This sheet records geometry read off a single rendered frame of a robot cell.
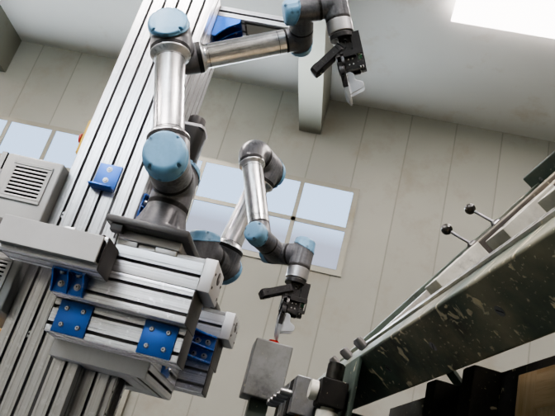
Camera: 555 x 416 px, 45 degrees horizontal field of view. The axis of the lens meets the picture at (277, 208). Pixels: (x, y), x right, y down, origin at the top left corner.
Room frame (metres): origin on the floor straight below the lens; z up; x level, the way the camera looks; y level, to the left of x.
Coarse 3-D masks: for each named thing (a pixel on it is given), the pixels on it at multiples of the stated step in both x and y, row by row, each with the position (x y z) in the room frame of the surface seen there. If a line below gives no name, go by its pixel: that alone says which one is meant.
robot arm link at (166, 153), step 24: (168, 24) 1.53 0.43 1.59; (168, 48) 1.55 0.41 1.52; (192, 48) 1.64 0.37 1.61; (168, 72) 1.55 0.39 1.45; (168, 96) 1.55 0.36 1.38; (168, 120) 1.54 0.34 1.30; (144, 144) 1.52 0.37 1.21; (168, 144) 1.51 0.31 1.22; (168, 168) 1.52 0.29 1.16; (168, 192) 1.64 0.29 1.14
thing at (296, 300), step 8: (288, 280) 2.11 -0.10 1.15; (296, 280) 2.10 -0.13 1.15; (296, 288) 2.15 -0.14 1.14; (304, 288) 2.12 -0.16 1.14; (288, 296) 2.11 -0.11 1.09; (296, 296) 2.10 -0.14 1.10; (304, 296) 2.12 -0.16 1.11; (280, 304) 2.14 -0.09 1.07; (288, 304) 2.10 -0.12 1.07; (296, 304) 2.11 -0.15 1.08; (304, 304) 2.15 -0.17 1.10; (288, 312) 2.14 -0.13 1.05; (296, 312) 2.11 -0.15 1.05; (304, 312) 2.10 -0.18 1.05
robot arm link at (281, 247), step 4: (280, 244) 2.13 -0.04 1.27; (284, 244) 2.14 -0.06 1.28; (276, 248) 2.11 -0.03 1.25; (280, 248) 2.13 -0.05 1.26; (284, 248) 2.13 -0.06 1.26; (272, 252) 2.12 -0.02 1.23; (276, 252) 2.13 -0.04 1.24; (280, 252) 2.14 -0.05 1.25; (284, 252) 2.13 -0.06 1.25; (260, 256) 2.19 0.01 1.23; (264, 256) 2.16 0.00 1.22; (268, 256) 2.14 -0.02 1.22; (272, 256) 2.14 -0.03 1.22; (276, 256) 2.14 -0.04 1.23; (280, 256) 2.15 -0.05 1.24; (284, 256) 2.14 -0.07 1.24; (264, 260) 2.20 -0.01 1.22; (268, 260) 2.19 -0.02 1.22; (272, 260) 2.17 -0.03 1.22; (276, 260) 2.17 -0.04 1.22; (280, 260) 2.16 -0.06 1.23; (284, 260) 2.15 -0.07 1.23
